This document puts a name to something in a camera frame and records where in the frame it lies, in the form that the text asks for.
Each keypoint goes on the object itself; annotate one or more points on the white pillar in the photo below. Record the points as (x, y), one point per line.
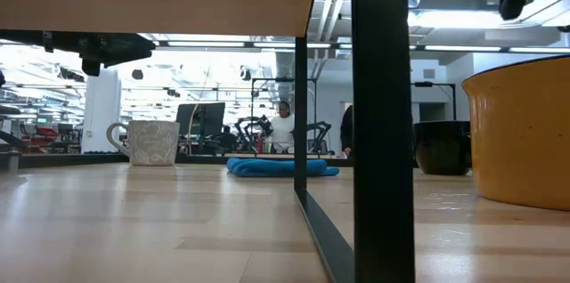
(101, 114)

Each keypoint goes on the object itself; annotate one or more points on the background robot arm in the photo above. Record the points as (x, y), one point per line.
(254, 127)
(320, 134)

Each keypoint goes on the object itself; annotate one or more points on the person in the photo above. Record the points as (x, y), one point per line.
(281, 129)
(228, 138)
(346, 134)

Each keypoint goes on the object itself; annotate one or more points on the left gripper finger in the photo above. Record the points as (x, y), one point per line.
(131, 48)

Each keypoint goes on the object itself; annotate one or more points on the grey patterned mug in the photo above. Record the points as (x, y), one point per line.
(151, 143)

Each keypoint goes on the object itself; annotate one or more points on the black mug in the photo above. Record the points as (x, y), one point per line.
(441, 147)

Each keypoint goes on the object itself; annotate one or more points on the blue cloth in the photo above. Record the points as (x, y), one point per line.
(276, 168)

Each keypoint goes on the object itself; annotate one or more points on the background monitor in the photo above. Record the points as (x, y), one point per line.
(207, 118)

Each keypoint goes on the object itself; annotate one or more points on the black table frame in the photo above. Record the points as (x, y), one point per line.
(67, 159)

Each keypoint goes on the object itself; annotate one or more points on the yellow mug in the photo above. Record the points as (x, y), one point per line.
(521, 136)

